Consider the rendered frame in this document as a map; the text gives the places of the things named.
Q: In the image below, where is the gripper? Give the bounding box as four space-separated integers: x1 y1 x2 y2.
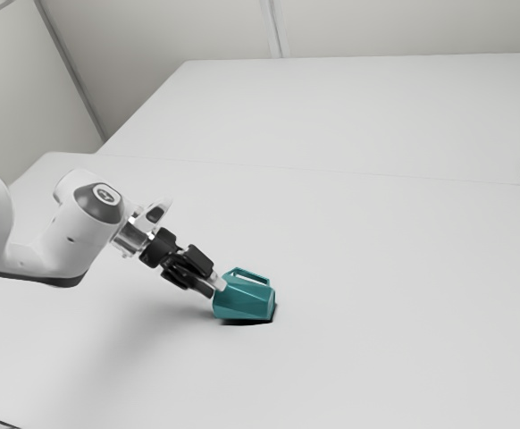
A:
138 227 229 301

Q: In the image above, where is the teal faceted mug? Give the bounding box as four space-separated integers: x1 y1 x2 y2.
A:
212 266 278 322

